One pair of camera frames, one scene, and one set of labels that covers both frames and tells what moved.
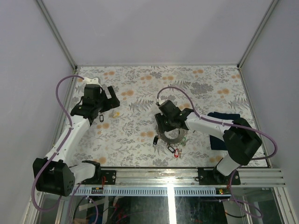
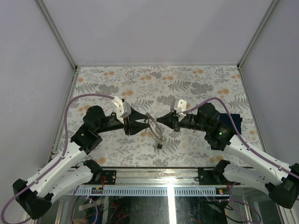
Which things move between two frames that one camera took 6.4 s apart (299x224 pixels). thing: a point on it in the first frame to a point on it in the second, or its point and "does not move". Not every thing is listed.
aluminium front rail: (187, 177) does not move
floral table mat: (128, 136) does not move
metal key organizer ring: (182, 136) to (155, 131)
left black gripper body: (104, 104) to (126, 124)
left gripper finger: (115, 101) to (135, 115)
